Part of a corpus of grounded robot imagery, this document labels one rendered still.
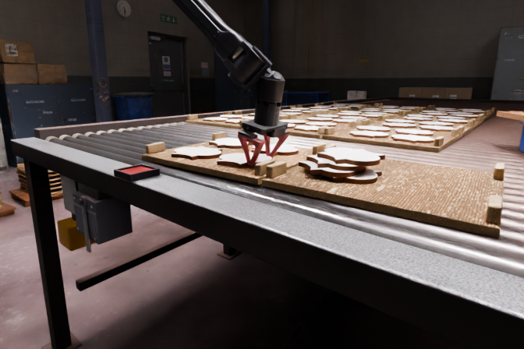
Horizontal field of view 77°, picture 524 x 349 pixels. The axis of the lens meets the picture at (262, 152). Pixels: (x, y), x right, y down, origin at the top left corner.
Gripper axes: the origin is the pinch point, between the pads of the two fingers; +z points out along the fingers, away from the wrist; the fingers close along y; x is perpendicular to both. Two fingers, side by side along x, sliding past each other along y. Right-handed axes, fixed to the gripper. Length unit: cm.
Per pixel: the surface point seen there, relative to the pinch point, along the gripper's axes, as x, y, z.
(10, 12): -537, -122, -1
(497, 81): 19, -651, 0
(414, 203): 36.0, 5.4, -5.9
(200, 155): -16.3, 4.0, 3.9
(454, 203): 41.3, 1.3, -6.8
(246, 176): 3.4, 9.3, 0.8
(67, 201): -56, 21, 30
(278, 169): 8.9, 5.5, -2.0
